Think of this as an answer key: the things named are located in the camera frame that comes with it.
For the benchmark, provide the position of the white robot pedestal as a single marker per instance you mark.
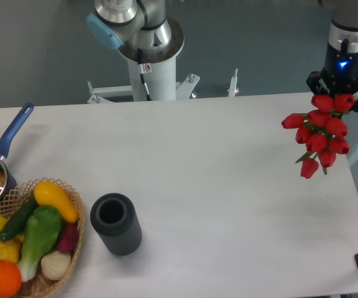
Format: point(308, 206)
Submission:
point(149, 81)

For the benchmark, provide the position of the white garlic bulb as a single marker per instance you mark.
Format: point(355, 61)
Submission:
point(55, 264)

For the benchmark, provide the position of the dark grey ribbed vase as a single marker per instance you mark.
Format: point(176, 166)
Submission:
point(115, 220)

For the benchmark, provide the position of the green cucumber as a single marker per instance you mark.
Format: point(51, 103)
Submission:
point(16, 223)

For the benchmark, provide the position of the red tulip bouquet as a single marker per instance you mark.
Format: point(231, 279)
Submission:
point(322, 132)

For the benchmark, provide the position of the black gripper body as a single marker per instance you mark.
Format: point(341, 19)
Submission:
point(343, 66)

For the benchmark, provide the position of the yellow squash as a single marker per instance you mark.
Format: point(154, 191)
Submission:
point(49, 193)

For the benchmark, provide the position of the woven wicker basket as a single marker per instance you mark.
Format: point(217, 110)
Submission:
point(41, 286)

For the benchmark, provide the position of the green bok choy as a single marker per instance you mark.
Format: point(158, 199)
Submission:
point(40, 234)

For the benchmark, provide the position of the orange fruit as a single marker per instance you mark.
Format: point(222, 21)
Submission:
point(10, 279)

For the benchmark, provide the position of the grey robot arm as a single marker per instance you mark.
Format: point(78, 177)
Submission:
point(150, 41)

